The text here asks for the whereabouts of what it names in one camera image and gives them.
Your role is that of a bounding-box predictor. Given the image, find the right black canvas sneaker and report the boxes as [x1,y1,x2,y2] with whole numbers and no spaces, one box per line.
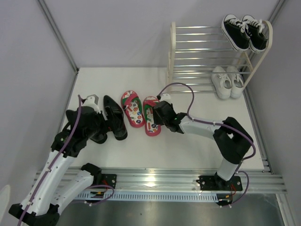
[242,15,269,53]

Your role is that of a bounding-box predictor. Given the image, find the left aluminium frame post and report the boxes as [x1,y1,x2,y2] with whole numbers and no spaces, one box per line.
[36,0,79,74]

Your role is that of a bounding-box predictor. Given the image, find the cream shoe rack chrome bars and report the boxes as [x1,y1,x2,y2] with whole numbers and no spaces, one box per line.
[166,20,273,93]

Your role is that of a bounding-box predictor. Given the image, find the white sneaker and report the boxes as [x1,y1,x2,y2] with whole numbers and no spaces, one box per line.
[211,66,232,99]
[226,66,244,98]

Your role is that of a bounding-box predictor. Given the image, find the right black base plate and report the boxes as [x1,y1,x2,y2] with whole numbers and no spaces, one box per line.
[196,174,243,191]

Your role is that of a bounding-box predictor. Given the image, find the aluminium frame post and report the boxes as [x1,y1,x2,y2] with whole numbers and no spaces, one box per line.
[36,0,79,74]
[266,0,289,26]

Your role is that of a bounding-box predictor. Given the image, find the right aluminium frame post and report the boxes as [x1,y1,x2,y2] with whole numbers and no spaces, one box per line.
[266,0,289,26]

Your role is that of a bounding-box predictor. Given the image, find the black canvas sneaker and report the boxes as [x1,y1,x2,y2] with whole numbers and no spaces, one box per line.
[222,14,250,52]
[242,15,269,53]

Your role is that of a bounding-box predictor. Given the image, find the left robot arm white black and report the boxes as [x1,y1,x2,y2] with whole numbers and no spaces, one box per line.
[8,104,116,226]

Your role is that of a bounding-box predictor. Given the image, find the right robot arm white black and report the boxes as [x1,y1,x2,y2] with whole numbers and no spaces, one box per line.
[152,101,254,191]

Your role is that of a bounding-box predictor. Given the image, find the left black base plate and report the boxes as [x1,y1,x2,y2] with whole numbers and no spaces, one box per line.
[101,174,117,189]

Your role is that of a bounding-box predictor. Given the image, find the slotted grey cable duct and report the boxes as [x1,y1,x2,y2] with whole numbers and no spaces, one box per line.
[74,191,231,202]

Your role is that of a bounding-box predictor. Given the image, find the red green flip-flop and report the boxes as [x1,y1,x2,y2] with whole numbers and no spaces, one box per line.
[121,90,145,128]
[143,96,161,137]

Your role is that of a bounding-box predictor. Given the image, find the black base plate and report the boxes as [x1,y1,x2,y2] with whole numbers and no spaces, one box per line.
[101,174,117,189]
[196,174,243,191]

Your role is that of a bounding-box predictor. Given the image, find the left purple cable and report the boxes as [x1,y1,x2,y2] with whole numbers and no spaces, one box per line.
[16,94,115,226]

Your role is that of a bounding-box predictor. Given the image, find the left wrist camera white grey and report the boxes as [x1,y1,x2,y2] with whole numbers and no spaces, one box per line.
[82,94,102,113]

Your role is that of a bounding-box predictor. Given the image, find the left black canvas sneaker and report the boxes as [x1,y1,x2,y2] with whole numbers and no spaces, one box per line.
[222,14,250,52]

